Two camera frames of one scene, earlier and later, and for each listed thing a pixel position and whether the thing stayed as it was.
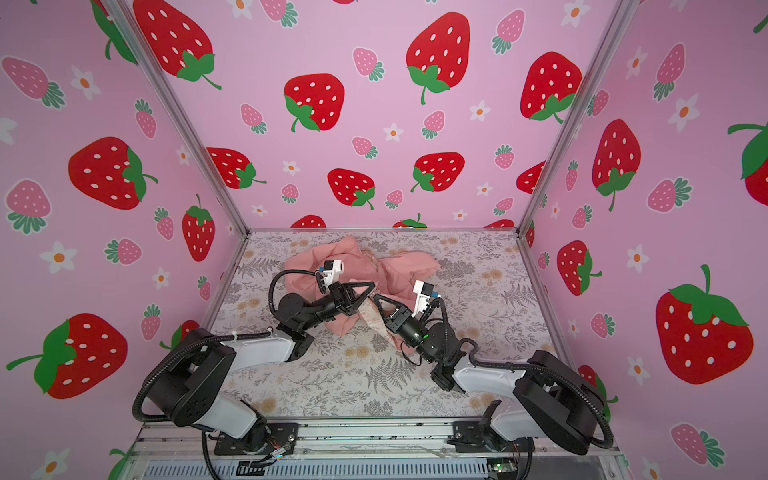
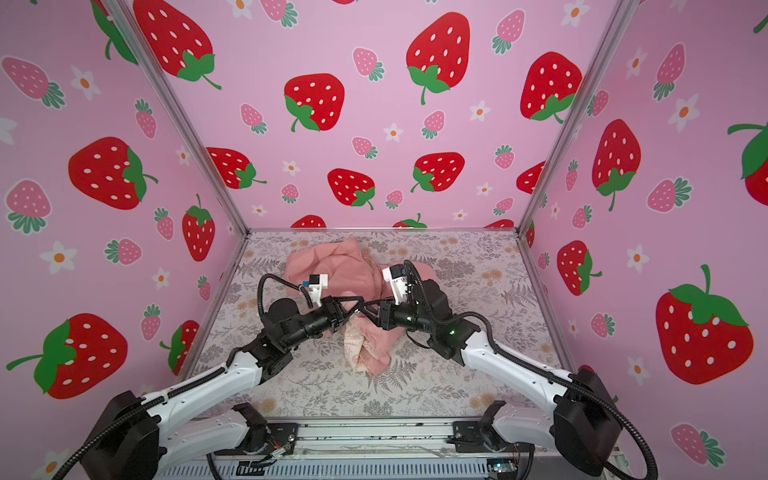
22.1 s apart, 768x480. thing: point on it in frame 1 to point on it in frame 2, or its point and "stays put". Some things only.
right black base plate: x=471 y=437 stays put
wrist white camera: x=331 y=271 to x=316 y=284
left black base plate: x=282 y=439 stays put
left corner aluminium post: x=166 y=86 stays put
